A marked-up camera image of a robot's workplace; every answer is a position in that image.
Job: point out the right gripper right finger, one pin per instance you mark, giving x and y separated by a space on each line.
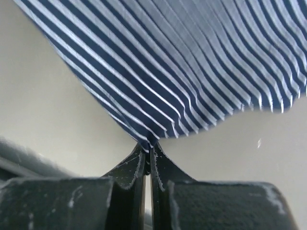
180 202

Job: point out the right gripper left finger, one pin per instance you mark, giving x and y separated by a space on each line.
114 201

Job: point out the dark blue striped underwear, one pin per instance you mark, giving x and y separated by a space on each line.
170 68

